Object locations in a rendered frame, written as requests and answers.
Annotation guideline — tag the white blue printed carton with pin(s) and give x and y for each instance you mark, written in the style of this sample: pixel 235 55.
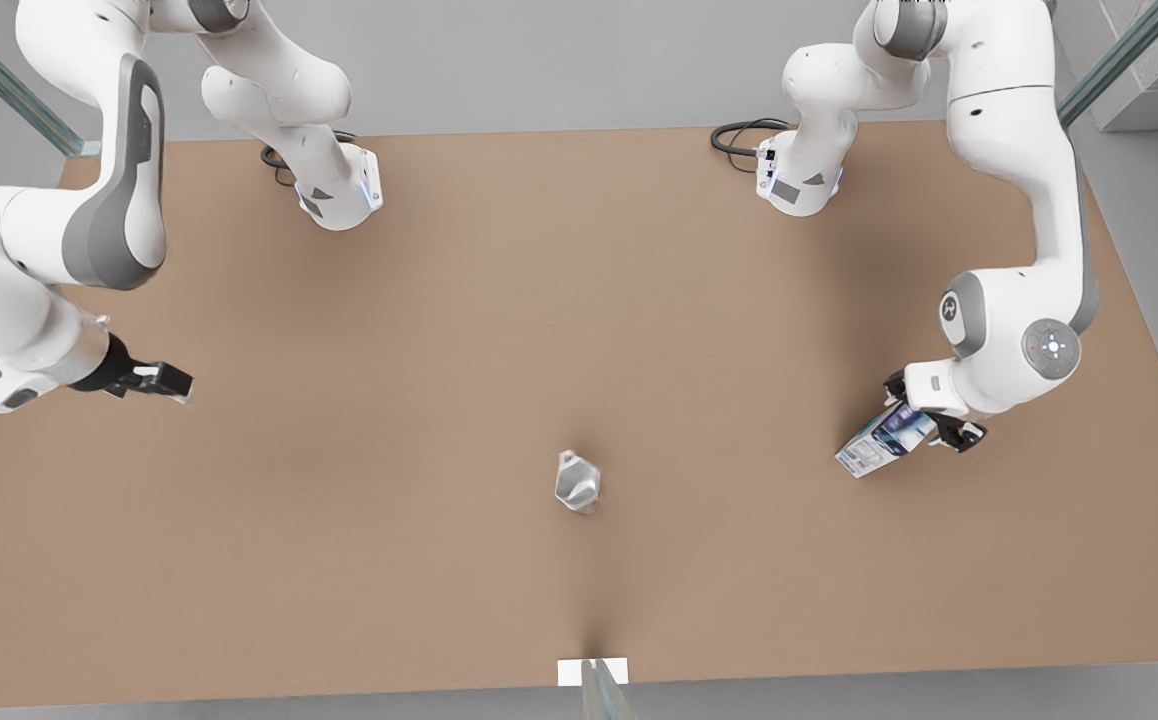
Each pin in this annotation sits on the white blue printed carton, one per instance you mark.
pixel 884 440

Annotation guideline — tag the silver post with white foot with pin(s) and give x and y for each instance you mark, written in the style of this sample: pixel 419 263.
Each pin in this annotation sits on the silver post with white foot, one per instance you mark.
pixel 594 675

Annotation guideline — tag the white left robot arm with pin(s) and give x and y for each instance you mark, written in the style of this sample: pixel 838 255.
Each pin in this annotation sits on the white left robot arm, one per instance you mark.
pixel 1014 160

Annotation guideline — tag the silver frame post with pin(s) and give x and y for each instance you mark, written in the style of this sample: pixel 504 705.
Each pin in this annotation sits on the silver frame post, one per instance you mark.
pixel 9 85
pixel 1119 62

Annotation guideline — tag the silver metal cup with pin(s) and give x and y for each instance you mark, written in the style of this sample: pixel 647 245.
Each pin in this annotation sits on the silver metal cup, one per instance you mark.
pixel 577 484

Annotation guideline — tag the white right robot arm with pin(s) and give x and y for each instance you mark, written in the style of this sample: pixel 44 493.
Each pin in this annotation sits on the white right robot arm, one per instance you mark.
pixel 119 200

